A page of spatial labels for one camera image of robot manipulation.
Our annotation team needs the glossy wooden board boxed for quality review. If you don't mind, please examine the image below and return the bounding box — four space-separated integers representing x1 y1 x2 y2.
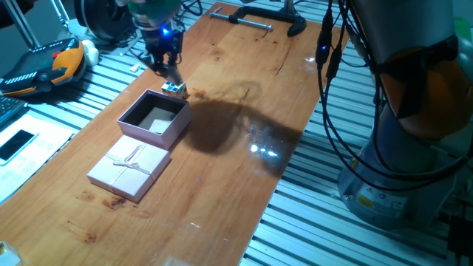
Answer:
0 1 350 266

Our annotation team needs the green gripper mount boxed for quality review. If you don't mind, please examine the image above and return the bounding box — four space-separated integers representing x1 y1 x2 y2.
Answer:
127 0 182 21

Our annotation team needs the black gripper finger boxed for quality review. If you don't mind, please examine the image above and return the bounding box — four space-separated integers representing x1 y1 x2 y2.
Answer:
166 53 184 75
150 55 166 76

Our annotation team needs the black metal bar clamp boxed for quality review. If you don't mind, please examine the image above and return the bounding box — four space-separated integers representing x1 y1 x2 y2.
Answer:
209 5 307 38

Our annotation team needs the white paper pad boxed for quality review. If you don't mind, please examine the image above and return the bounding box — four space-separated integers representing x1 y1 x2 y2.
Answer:
0 114 81 204

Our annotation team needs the pink gift box lid ribbon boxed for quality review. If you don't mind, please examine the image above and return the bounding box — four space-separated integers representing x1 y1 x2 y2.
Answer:
86 134 171 203

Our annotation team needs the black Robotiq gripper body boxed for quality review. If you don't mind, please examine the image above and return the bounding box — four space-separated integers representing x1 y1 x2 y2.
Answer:
141 24 185 67

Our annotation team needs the green cloth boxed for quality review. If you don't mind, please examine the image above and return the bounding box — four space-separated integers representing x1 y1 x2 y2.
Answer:
453 16 473 44

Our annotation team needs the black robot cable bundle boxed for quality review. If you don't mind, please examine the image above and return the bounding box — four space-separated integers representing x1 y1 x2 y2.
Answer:
177 0 473 193

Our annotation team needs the grey metal rod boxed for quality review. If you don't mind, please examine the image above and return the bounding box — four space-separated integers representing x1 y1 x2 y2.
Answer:
50 0 73 27
7 0 40 49

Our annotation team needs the black computer keyboard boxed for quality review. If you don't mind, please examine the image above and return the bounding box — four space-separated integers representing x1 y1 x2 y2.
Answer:
0 95 27 126

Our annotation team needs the black filament spool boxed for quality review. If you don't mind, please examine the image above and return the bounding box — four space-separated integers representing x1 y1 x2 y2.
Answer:
73 0 137 41

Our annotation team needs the pink gift box base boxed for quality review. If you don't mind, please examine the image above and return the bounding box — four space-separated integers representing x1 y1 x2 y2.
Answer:
117 88 193 151

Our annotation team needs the black orange teach pendant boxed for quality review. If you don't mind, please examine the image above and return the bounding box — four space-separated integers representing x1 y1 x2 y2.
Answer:
0 38 88 98

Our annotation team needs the white round toy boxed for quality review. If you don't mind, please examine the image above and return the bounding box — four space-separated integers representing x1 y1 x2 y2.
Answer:
81 39 101 67

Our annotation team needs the colourful Rubik's cube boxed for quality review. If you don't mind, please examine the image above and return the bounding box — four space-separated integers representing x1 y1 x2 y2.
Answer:
160 81 188 100

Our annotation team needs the white smartphone black screen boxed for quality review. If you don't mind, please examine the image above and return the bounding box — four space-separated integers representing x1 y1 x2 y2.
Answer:
0 129 40 166

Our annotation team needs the dark sleeved forearm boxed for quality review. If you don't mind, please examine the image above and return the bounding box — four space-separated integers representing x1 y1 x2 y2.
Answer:
0 0 38 30

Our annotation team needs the gold foil white package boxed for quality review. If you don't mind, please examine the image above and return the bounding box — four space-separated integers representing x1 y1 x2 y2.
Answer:
0 240 23 266

